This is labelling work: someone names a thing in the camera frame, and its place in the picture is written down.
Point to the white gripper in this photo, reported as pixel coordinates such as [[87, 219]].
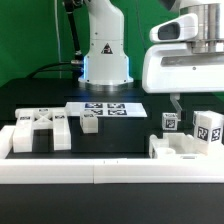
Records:
[[173, 68]]

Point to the white chair seat part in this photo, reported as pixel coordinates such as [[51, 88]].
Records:
[[173, 146]]

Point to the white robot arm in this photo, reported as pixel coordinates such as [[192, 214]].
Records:
[[106, 66]]

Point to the white chair back part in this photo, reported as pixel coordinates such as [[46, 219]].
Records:
[[30, 120]]

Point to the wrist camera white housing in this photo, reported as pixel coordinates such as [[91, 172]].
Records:
[[179, 29]]

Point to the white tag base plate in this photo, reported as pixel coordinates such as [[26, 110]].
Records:
[[106, 109]]

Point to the white U-shaped fence frame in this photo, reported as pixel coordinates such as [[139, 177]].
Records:
[[101, 171]]

